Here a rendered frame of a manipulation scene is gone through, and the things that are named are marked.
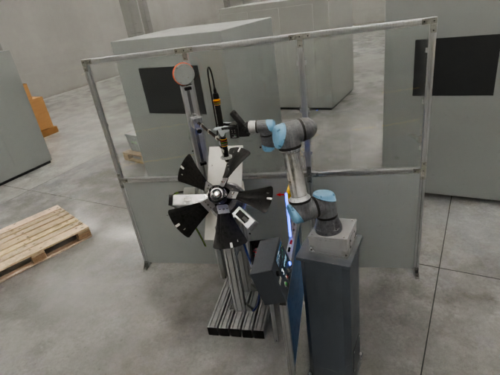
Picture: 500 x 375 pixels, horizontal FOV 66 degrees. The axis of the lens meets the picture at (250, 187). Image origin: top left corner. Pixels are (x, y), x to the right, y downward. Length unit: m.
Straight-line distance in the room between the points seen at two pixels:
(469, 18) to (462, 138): 1.14
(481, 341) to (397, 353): 0.58
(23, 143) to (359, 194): 6.19
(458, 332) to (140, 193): 2.79
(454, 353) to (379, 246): 0.97
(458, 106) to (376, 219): 1.63
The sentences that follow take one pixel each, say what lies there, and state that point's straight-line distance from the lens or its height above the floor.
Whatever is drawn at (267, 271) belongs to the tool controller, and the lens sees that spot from 1.73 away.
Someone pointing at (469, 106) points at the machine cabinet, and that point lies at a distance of 4.45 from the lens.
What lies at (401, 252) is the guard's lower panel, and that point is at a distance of 3.56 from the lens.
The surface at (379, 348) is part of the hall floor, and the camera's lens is 3.08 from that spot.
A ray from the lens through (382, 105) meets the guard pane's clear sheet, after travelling 2.98.
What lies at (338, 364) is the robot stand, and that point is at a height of 0.21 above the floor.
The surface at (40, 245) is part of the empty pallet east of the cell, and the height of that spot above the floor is 0.15.
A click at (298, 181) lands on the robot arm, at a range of 1.98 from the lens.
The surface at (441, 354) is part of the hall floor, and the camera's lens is 3.13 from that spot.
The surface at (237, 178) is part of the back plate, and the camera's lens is 2.77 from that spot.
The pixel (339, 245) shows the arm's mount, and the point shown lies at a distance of 2.14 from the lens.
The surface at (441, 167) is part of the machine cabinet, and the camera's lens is 4.69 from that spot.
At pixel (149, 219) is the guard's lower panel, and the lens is 3.81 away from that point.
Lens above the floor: 2.33
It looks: 26 degrees down
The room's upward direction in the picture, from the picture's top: 9 degrees counter-clockwise
